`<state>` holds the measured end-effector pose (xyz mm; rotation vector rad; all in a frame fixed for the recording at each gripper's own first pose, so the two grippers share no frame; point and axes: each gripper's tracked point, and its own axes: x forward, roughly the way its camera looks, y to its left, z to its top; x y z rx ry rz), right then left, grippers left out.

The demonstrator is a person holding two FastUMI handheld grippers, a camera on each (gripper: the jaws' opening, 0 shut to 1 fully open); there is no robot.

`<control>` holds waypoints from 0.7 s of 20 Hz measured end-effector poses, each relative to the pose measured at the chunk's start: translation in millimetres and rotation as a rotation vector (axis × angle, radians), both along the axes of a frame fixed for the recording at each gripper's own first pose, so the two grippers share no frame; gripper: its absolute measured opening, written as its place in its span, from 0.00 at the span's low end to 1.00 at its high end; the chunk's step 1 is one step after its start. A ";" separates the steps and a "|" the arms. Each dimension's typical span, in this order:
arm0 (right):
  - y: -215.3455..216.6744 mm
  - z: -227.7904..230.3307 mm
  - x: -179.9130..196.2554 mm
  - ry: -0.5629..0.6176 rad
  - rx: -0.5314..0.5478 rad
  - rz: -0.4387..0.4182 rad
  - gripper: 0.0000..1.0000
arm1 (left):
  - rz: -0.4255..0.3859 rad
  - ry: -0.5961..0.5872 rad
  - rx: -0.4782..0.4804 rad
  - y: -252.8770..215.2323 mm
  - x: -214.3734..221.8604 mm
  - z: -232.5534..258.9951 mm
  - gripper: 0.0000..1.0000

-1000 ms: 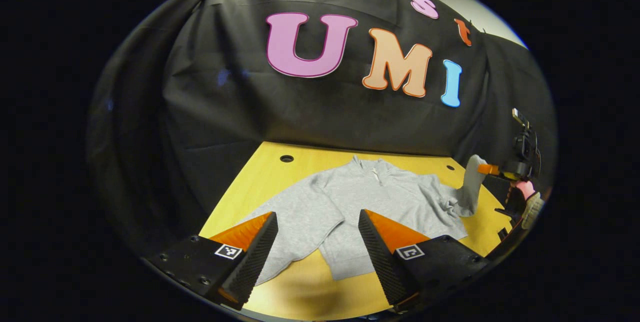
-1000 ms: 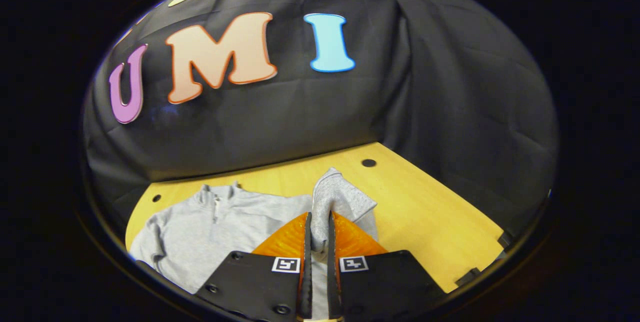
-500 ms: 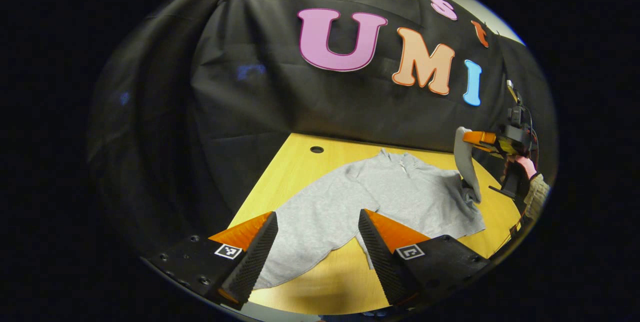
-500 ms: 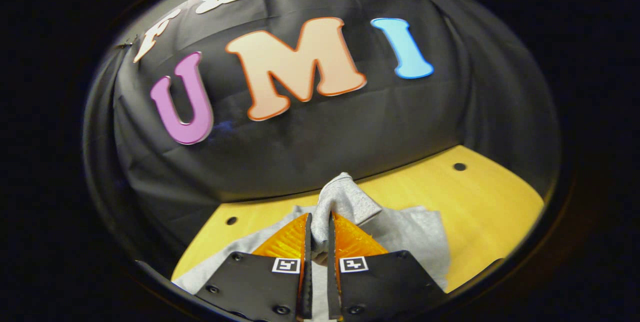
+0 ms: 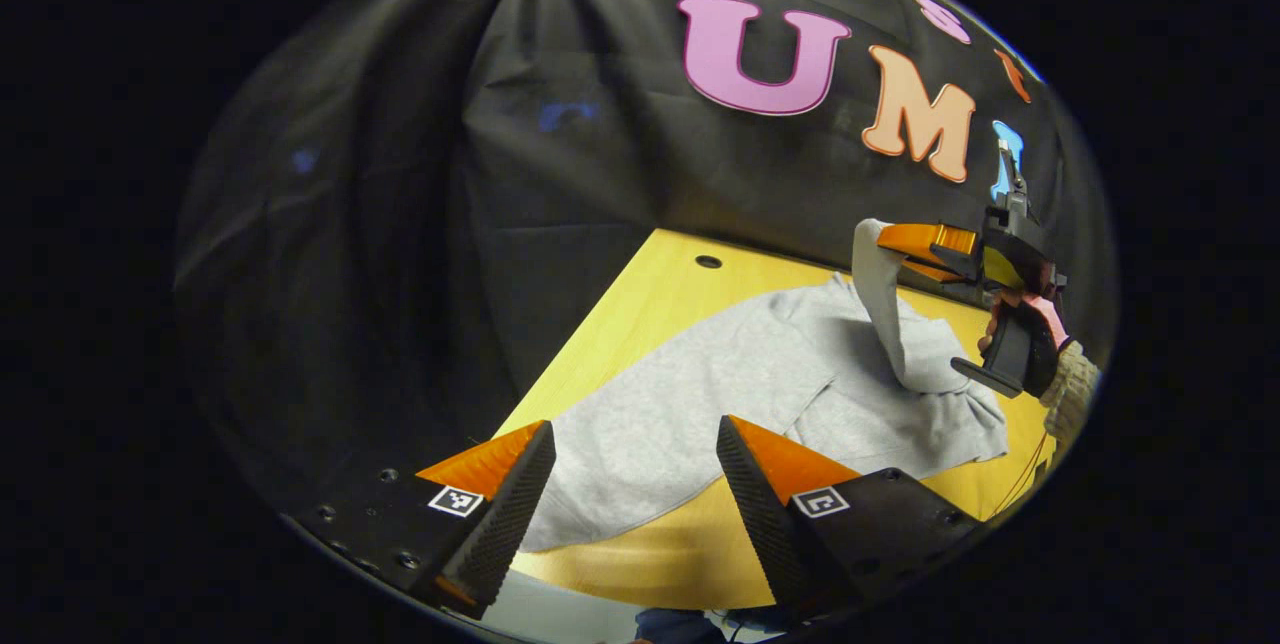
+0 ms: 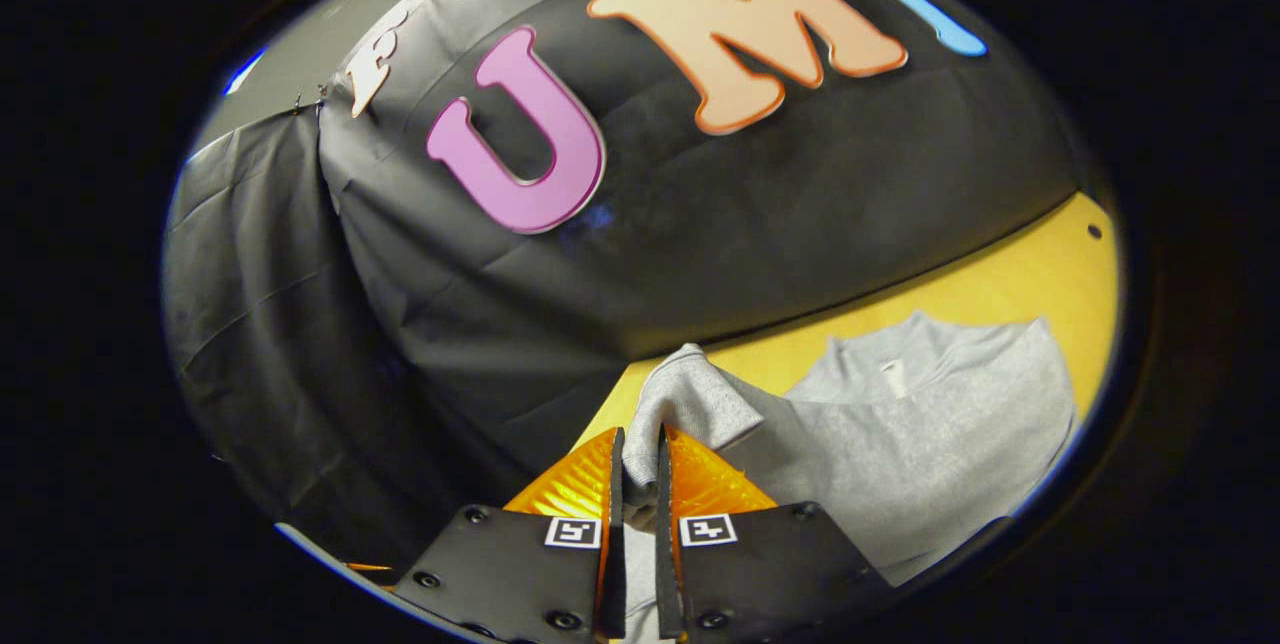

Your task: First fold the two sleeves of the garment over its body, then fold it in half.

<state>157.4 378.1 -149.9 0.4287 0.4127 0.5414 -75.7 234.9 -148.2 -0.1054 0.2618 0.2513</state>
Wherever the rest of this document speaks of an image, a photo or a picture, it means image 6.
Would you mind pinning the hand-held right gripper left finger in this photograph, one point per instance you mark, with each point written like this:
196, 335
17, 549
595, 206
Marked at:
612, 524

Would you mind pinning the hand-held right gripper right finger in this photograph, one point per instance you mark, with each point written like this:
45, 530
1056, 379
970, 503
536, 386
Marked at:
664, 524

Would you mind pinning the grey sweatshirt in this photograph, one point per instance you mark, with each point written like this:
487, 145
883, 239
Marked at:
900, 454

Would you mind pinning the black backdrop cloth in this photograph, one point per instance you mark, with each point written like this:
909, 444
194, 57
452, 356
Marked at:
700, 224

